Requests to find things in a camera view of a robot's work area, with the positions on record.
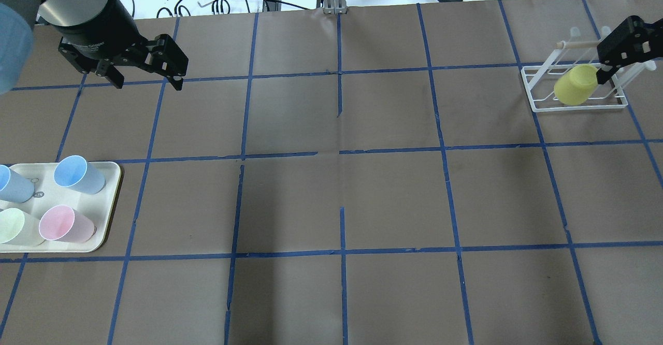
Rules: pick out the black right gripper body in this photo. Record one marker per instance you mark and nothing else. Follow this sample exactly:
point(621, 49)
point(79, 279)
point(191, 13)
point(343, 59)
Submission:
point(625, 46)

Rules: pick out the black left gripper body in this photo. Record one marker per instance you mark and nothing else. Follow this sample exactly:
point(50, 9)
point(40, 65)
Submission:
point(103, 30)

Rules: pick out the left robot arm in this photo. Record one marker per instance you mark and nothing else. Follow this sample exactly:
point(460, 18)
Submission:
point(18, 21)

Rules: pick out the white wire rack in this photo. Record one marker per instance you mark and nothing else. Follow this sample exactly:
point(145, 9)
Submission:
point(539, 80)

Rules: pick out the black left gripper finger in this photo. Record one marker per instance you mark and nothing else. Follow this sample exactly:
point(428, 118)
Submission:
point(164, 57)
point(113, 76)

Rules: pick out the cream cup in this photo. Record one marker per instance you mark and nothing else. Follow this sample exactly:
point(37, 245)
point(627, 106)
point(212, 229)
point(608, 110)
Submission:
point(19, 228)

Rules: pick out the white plastic tray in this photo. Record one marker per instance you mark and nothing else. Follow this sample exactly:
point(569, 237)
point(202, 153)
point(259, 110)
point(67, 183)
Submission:
point(97, 207)

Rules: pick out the pink cup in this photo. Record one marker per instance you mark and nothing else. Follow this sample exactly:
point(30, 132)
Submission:
point(65, 224)

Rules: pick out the yellow cup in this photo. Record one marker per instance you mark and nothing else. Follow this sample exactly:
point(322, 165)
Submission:
point(577, 85)

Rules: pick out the light blue cup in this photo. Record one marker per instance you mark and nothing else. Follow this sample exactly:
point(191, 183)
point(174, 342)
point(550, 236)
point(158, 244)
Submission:
point(14, 187)
point(75, 173)

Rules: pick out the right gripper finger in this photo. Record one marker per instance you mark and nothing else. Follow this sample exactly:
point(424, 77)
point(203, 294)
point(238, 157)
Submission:
point(632, 41)

